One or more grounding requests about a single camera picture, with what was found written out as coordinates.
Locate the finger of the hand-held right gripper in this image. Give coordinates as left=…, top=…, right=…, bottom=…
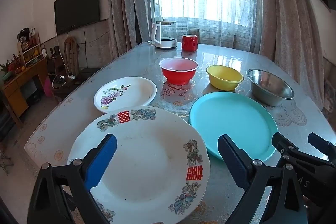
left=308, top=132, right=336, bottom=161
left=272, top=132, right=300, bottom=159

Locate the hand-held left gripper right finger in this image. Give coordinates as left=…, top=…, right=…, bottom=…
left=217, top=134, right=308, bottom=224

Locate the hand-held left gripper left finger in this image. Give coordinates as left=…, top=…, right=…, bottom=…
left=27, top=133, right=118, bottom=224

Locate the teal plastic plate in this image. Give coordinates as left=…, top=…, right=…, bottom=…
left=188, top=91, right=279, bottom=161

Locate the white dragon print plate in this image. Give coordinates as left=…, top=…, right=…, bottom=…
left=67, top=106, right=211, bottom=224

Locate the stainless steel bowl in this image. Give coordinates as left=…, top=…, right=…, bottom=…
left=246, top=69, right=294, bottom=106

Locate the white purple floral plate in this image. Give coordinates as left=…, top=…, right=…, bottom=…
left=94, top=77, right=157, bottom=114

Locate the yellow plastic bowl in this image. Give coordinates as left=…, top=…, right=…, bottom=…
left=206, top=65, right=244, bottom=91

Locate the red plastic bowl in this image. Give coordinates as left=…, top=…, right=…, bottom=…
left=159, top=57, right=198, bottom=85

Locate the dark low table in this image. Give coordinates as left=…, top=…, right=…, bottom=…
left=52, top=68, right=103, bottom=98

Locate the pink bag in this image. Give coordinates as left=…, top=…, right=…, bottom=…
left=43, top=77, right=53, bottom=97

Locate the black speaker box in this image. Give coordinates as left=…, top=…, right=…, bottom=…
left=47, top=56, right=63, bottom=75

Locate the wooden cabinet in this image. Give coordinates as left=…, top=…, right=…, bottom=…
left=0, top=56, right=50, bottom=130

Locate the red mug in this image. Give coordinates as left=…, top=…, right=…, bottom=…
left=182, top=34, right=198, bottom=52

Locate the beige patterned curtain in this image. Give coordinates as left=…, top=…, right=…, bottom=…
left=256, top=0, right=324, bottom=109
left=106, top=0, right=158, bottom=59

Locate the wooden display shelf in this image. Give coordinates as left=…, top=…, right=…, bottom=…
left=17, top=32, right=44, bottom=67

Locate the white glass electric kettle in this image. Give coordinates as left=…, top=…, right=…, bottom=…
left=148, top=19, right=177, bottom=50

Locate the white sheer curtain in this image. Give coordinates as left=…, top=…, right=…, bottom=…
left=152, top=0, right=263, bottom=52

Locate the black flat television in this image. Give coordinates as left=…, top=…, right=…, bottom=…
left=54, top=0, right=100, bottom=35

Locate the white cable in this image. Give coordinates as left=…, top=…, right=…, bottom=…
left=52, top=73, right=76, bottom=89

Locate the brown curved wooden frame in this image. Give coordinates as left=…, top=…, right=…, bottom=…
left=64, top=36, right=80, bottom=75

